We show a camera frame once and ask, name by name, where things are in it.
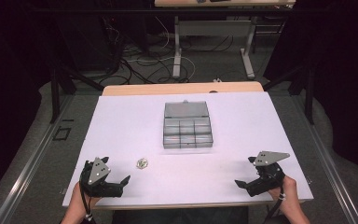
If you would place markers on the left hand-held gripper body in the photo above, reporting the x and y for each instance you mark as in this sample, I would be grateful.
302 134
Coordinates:
94 186

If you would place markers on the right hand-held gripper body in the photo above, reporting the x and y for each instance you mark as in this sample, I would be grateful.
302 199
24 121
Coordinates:
266 178

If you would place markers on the small shiny trinket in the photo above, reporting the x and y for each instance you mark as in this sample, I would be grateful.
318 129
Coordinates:
142 163

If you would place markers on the clear plastic compartment box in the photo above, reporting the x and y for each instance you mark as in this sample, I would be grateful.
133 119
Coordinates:
187 130

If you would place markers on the person's left hand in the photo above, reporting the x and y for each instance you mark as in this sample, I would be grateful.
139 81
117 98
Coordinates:
78 203

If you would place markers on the person's right hand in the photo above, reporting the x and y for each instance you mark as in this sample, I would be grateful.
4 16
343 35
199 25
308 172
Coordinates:
287 196

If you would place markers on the white table mat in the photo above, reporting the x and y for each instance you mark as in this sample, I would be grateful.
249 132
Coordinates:
127 124

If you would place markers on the person's dark-clothed lap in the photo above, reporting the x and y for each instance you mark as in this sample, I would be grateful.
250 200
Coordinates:
180 216

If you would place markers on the black metal stand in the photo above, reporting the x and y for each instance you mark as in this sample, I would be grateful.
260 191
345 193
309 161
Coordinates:
307 90
56 93

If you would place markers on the small white plug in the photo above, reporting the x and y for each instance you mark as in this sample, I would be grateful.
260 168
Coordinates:
217 80

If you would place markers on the light wooden table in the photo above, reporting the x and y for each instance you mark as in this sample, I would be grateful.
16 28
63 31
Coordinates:
167 88

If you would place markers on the dark curtain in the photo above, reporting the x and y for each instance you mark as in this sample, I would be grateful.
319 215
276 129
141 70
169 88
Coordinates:
9 93
345 77

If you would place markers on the wooden desk with white legs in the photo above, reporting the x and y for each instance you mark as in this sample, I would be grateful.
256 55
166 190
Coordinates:
211 28

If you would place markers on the black horizontal bar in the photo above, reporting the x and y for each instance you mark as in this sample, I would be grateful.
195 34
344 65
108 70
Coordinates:
167 10

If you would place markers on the metal floor rail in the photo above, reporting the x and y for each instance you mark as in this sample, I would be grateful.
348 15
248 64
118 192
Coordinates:
21 177
329 168

